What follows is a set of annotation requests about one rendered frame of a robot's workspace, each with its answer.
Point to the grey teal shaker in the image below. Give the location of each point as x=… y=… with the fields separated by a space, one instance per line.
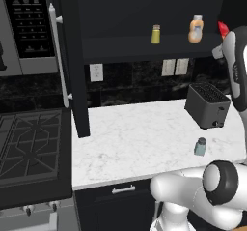
x=200 y=148

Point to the silver oven front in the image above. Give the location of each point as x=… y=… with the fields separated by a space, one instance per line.
x=19 y=220

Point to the yellow shaker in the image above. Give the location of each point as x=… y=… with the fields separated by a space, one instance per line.
x=156 y=35

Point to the orange condiment bottle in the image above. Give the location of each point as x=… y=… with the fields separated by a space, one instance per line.
x=196 y=30

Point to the white single wall outlet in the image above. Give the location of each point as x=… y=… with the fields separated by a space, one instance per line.
x=96 y=72

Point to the silver black microwave oven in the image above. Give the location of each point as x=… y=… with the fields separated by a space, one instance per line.
x=29 y=25

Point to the black wall cabinet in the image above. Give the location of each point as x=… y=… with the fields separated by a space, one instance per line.
x=144 y=12

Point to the black gas hob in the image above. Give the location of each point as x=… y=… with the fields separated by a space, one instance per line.
x=30 y=151

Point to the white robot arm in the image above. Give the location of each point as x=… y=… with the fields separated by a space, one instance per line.
x=180 y=193

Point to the red bottle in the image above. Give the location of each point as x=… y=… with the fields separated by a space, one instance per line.
x=222 y=28

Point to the dark grey toaster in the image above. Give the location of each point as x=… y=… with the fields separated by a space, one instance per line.
x=205 y=107

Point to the white wall switch plate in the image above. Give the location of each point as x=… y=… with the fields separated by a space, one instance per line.
x=168 y=67
x=181 y=66

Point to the black open cabinet door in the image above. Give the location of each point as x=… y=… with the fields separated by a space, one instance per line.
x=75 y=64

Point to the black drawer front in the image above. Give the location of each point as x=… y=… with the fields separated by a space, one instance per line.
x=96 y=194

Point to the black base cupboard door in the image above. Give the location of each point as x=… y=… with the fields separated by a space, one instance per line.
x=115 y=217

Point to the silver hob knob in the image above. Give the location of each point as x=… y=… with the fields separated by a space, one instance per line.
x=54 y=205
x=28 y=209

